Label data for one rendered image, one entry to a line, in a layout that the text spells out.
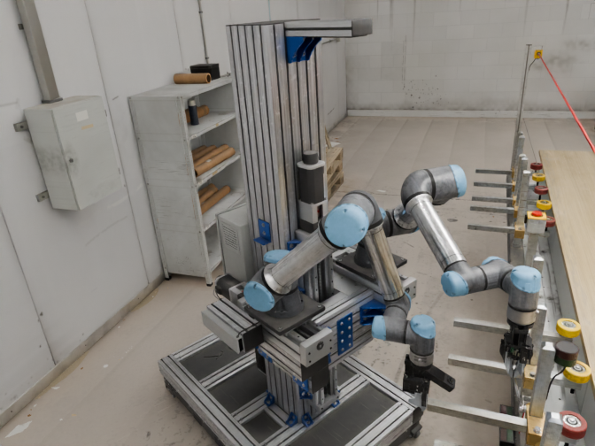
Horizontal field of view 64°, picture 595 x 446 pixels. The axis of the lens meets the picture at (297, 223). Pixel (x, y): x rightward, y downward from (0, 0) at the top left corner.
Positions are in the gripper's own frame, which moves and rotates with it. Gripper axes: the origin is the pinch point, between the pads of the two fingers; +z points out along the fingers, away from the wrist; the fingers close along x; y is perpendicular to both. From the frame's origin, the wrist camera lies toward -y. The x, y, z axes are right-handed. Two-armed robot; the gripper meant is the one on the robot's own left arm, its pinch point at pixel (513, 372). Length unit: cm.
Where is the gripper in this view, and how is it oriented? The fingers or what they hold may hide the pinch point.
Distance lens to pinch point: 166.4
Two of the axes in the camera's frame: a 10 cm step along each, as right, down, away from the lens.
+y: -3.8, 3.5, -8.6
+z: 0.6, 9.3, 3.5
